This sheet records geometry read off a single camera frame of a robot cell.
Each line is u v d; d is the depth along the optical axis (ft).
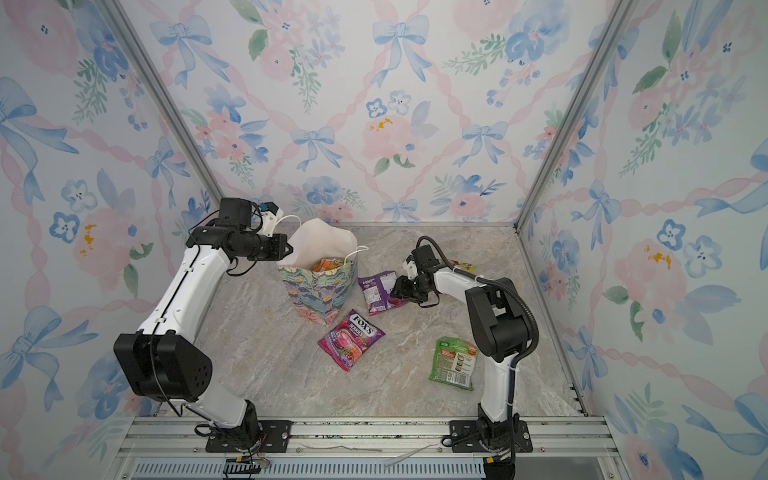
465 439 2.35
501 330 1.74
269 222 2.43
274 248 2.36
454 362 2.81
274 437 2.44
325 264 3.02
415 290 2.82
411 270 3.05
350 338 2.88
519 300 1.54
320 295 2.67
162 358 1.39
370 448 2.39
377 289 3.21
